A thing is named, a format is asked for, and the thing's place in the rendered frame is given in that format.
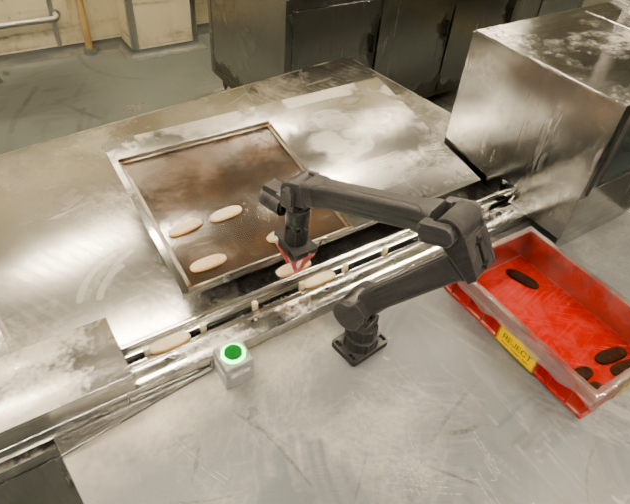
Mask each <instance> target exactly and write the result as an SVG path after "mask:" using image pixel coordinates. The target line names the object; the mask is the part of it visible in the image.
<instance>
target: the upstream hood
mask: <svg viewBox="0 0 630 504"><path fill-rule="evenodd" d="M135 389H136V387H135V384H134V379H133V375H132V373H131V371H130V369H129V367H128V364H127V362H126V360H125V358H124V356H123V354H122V351H121V349H120V347H119V345H118V343H117V341H116V339H115V336H114V334H113V332H112V330H111V328H110V326H109V323H108V321H107V319H106V317H104V318H102V319H99V320H96V321H94V322H91V323H88V324H86V325H83V326H81V327H78V328H75V329H73V330H70V331H67V332H65V333H62V334H60V335H57V336H54V337H52V338H49V339H46V340H44V341H41V342H39V343H36V344H33V345H31V346H28V347H25V348H23V349H20V350H18V351H15V352H12V353H10V354H7V355H4V356H2V357H0V450H2V449H4V448H7V447H9V446H11V445H13V444H16V443H18V442H20V441H22V440H24V439H27V438H29V437H31V436H33V435H36V434H38V433H40V432H42V431H44V430H47V429H49V428H51V427H53V426H56V425H58V424H60V423H62V422H64V421H67V420H69V419H71V418H73V417H75V416H78V415H80V414H82V413H84V412H87V411H89V410H91V409H93V408H95V407H98V406H100V405H102V404H104V403H107V402H109V401H111V400H113V399H115V398H118V397H120V396H122V395H124V394H127V393H129V392H131V391H133V390H135Z"/></svg>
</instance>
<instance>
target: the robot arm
mask: <svg viewBox="0 0 630 504"><path fill-rule="evenodd" d="M259 202H260V204H261V205H263V206H264V207H266V208H268V209H269V210H271V211H272V212H274V213H275V214H277V215H278V216H283V215H284V214H285V227H282V228H280V229H277V230H275V231H274V236H277V237H278V240H276V241H275V244H276V246H277V247H278V249H279V251H280V252H281V254H282V256H283V258H284V259H285V261H286V263H287V264H288V263H290V264H291V266H292V268H293V271H294V273H295V274H297V273H300V272H301V270H302V269H303V267H304V266H305V264H306V263H307V262H308V261H309V260H310V259H311V258H312V257H313V256H314V255H315V253H316V252H317V249H318V247H317V245H316V244H315V243H314V242H313V241H312V240H311V239H310V238H309V236H308V231H309V222H310V212H311V208H314V209H327V210H332V211H337V212H341V213H345V214H349V215H353V216H356V217H360V218H364V219H368V220H372V221H376V222H380V223H384V224H388V225H392V226H396V227H400V228H404V229H408V230H411V231H414V232H417V235H418V239H419V241H420V242H422V243H426V244H430V245H434V246H437V247H441V248H443V250H444V251H445V253H443V254H440V255H438V256H436V257H434V258H432V259H429V260H427V261H425V262H423V263H420V264H418V265H416V266H414V267H412V268H409V269H407V270H405V271H403V272H400V273H398V274H396V275H394V276H392V277H389V278H387V279H385V280H383V281H379V282H375V283H373V282H371V281H368V280H363V281H361V282H360V283H358V284H357V285H356V286H354V287H353V289H352V290H351V291H350V292H349V293H348V294H346V295H345V296H344V297H343V298H342V299H341V300H340V301H338V302H337V303H336V304H335V305H334V306H333V314H334V317H335V318H336V320H337V321H338V323H339V324H340V325H341V326H342V327H344V328H345V332H344V333H342V334H340V335H339V336H337V337H336V338H334V339H333V340H332V347H333V348H334V349H335V350H336V351H337V352H338V353H339V354H340V355H341V356H342V357H343V358H344V359H345V360H346V361H347V362H348V364H349V365H350V366H352V367H355V366H357V365H359V364H360V363H362V362H363V361H364V360H366V359H367V358H369V357H370V356H372V355H373V354H375V353H376V352H378V351H379V350H381V349H382V348H384V347H385V346H386V345H387V342H388V339H387V337H385V336H384V335H383V334H382V333H381V332H380V331H379V329H378V327H379V325H378V320H379V315H378V313H380V312H381V311H383V310H384V309H386V308H389V307H391V306H394V305H397V304H399V303H402V302H405V301H407V300H410V299H413V298H415V297H418V296H421V295H423V294H426V293H429V292H431V291H434V290H436V289H439V288H442V287H444V286H447V285H450V284H453V283H456V282H460V281H462V282H463V281H466V283H467V284H471V283H473V282H476V281H477V280H478V278H479V277H480V276H481V275H482V273H483V272H484V271H485V269H487V268H488V267H489V266H490V265H491V264H492V263H493V262H494V261H495V260H496V258H495V254H494V251H493V247H492V243H491V239H490V236H489V232H488V228H487V225H486V221H485V218H484V217H483V210H482V207H481V206H480V204H479V203H477V202H476V201H473V200H468V199H463V198H457V197H452V196H449V197H448V198H447V199H446V200H444V199H438V198H433V199H428V198H421V197H415V196H410V195H405V194H400V193H395V192H390V191H386V190H381V189H376V188H371V187H366V186H361V185H356V184H352V183H347V182H342V181H338V180H335V179H332V178H329V177H328V176H325V175H320V173H319V172H315V171H310V170H303V171H301V172H300V173H298V174H297V175H295V176H293V177H292V178H290V179H288V180H287V181H285V182H283V183H282V182H280V181H278V180H276V179H273V180H272V181H270V182H268V183H267V184H265V185H263V187H262V191H261V193H260V196H259ZM300 260H303V261H302V262H301V264H300V266H299V268H298V269H297V265H296V264H297V262H298V261H300Z"/></svg>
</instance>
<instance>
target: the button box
mask: <svg viewBox="0 0 630 504"><path fill-rule="evenodd" d="M230 343H238V344H240V345H242V346H243V347H244V348H245V351H246V355H245V357H244V359H243V360H242V361H241V362H239V363H236V364H229V363H226V362H224V361H223V360H222V358H221V350H222V348H223V347H224V346H226V345H227V344H230ZM213 358H214V359H213V360H210V364H211V369H212V370H214V369H215V370H216V372H217V373H218V375H219V377H220V379H221V380H222V382H223V384H224V385H225V387H226V389H227V390H229V389H231V388H233V387H235V386H237V385H239V384H242V383H244V382H246V381H248V380H250V379H252V378H254V358H253V356H252V355H251V353H250V352H249V350H248V349H247V347H246V346H245V344H244V343H243V341H242V340H241V338H237V339H235V340H233V341H230V342H228V343H226V344H224V345H221V346H219V347H217V348H215V349H213Z"/></svg>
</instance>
